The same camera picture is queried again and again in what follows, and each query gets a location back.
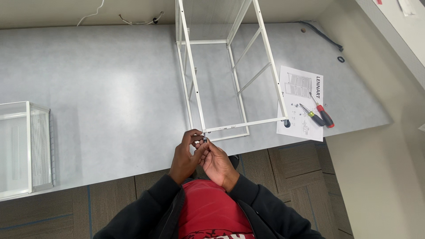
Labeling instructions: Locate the red handled screwdriver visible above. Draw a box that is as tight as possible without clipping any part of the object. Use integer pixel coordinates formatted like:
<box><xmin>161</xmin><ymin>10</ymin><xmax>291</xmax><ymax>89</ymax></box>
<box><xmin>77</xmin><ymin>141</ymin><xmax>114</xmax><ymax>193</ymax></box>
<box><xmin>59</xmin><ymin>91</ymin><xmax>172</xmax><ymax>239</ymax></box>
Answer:
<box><xmin>309</xmin><ymin>92</ymin><xmax>335</xmax><ymax>129</ymax></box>

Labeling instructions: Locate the person's red shirt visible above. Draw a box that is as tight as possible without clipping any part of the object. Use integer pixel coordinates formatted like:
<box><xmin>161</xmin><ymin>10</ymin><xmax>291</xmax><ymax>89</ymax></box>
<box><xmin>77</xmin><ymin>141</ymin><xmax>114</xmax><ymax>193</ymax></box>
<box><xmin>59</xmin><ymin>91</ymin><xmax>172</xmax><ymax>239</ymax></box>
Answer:
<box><xmin>178</xmin><ymin>179</ymin><xmax>255</xmax><ymax>239</ymax></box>

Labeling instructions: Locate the person's left hand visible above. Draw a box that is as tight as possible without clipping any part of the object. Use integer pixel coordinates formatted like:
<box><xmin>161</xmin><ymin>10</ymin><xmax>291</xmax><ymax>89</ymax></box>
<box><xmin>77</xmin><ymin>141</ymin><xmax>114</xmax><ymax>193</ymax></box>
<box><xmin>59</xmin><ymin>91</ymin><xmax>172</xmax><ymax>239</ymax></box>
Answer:
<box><xmin>169</xmin><ymin>129</ymin><xmax>205</xmax><ymax>186</ymax></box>

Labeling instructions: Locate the yellow and black screwdriver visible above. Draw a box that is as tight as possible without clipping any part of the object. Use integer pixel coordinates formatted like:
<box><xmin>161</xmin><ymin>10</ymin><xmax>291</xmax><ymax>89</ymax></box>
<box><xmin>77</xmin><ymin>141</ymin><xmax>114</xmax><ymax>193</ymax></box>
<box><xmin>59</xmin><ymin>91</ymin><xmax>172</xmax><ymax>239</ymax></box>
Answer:
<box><xmin>299</xmin><ymin>103</ymin><xmax>325</xmax><ymax>127</ymax></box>

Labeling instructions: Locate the person's right hand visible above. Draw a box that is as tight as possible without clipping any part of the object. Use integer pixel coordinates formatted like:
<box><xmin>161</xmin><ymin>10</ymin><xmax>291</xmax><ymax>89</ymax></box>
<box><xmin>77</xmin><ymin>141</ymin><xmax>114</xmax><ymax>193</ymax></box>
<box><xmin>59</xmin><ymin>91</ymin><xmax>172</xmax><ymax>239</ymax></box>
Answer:
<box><xmin>199</xmin><ymin>142</ymin><xmax>240</xmax><ymax>193</ymax></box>

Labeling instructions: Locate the white mesh basket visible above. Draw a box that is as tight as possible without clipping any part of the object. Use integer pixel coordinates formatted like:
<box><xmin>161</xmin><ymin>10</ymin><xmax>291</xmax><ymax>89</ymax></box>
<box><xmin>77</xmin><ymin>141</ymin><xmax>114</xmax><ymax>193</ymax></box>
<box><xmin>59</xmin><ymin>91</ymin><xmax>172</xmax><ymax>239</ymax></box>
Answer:
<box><xmin>0</xmin><ymin>101</ymin><xmax>56</xmax><ymax>202</ymax></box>

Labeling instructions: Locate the white cable with black plug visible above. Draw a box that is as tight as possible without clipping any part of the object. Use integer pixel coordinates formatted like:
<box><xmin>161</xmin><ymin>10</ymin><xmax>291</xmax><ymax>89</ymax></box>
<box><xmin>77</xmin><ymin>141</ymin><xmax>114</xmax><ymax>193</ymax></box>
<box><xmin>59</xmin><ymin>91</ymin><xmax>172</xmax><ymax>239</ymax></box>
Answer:
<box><xmin>119</xmin><ymin>11</ymin><xmax>164</xmax><ymax>26</ymax></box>

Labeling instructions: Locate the paper instruction sheet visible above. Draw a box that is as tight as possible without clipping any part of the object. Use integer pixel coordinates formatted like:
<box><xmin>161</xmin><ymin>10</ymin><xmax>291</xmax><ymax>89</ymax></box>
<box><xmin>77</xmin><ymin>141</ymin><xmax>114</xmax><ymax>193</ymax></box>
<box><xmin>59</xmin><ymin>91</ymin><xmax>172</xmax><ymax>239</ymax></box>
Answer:
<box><xmin>276</xmin><ymin>65</ymin><xmax>324</xmax><ymax>142</ymax></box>

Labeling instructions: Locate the thin white cable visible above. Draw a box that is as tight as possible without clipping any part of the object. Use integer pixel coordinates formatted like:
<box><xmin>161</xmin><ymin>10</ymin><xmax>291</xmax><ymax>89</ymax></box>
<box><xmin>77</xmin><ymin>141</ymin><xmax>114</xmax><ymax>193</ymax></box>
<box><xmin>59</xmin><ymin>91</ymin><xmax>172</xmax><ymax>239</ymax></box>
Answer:
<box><xmin>77</xmin><ymin>0</ymin><xmax>105</xmax><ymax>27</ymax></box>

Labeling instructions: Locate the white side counter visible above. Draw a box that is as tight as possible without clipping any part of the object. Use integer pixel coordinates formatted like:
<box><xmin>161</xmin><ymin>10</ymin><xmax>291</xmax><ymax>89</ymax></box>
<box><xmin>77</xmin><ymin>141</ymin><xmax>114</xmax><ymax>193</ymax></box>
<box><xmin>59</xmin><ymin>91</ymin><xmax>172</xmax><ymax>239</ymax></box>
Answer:
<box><xmin>355</xmin><ymin>0</ymin><xmax>425</xmax><ymax>91</ymax></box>

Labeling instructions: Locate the white metal drawer frame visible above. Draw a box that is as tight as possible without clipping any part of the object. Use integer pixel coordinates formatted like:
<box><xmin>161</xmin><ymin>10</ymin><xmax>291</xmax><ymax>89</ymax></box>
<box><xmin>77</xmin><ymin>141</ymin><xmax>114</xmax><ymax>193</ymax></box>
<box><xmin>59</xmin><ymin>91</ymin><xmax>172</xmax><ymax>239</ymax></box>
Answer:
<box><xmin>175</xmin><ymin>0</ymin><xmax>290</xmax><ymax>143</ymax></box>

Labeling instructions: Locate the white paper slip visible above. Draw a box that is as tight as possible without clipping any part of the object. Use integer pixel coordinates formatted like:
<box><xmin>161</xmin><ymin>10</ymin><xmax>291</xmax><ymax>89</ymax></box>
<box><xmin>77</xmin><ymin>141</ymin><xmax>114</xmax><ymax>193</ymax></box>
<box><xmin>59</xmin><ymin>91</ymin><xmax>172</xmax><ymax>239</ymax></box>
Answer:
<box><xmin>397</xmin><ymin>0</ymin><xmax>416</xmax><ymax>16</ymax></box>

